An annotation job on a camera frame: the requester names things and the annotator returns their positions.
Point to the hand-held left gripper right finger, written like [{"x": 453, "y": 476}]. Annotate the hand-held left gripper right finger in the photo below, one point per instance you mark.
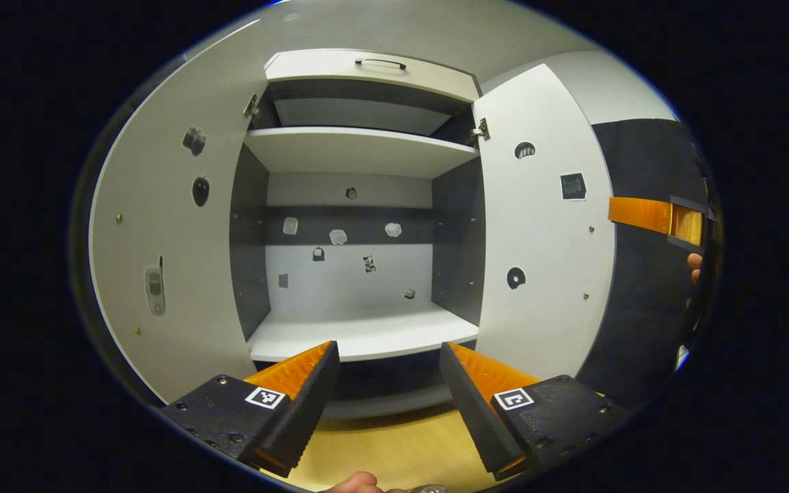
[{"x": 477, "y": 418}]

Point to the white cabinet door camera sticker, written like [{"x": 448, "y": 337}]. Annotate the white cabinet door camera sticker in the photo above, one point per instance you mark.
[{"x": 155, "y": 219}]

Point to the white and grey cabinet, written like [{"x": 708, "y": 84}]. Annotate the white and grey cabinet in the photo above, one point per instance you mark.
[{"x": 346, "y": 287}]

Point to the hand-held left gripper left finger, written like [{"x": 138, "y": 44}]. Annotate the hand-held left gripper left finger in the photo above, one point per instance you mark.
[{"x": 309, "y": 411}]

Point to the metal door hinge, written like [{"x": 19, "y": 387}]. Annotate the metal door hinge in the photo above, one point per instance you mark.
[
  {"x": 252, "y": 106},
  {"x": 480, "y": 130}
]

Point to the white cabinet drawer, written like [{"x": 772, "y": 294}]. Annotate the white cabinet drawer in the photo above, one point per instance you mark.
[{"x": 326, "y": 66}]

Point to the white cabinet shelf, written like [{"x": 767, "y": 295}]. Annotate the white cabinet shelf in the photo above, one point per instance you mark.
[{"x": 360, "y": 150}]

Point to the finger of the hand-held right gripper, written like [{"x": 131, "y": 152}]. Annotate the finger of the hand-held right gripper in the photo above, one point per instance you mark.
[{"x": 641, "y": 214}]

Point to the white cabinet door calendar sticker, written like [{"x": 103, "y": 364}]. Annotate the white cabinet door calendar sticker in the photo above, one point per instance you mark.
[{"x": 545, "y": 239}]

